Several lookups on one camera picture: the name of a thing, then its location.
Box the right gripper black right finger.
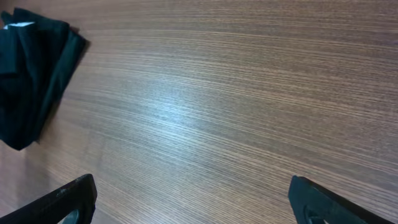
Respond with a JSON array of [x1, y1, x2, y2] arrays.
[[288, 175, 393, 224]]

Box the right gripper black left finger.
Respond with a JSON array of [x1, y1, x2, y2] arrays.
[[1, 174, 97, 224]]

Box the black shorts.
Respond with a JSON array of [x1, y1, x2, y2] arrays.
[[1, 8, 87, 151]]

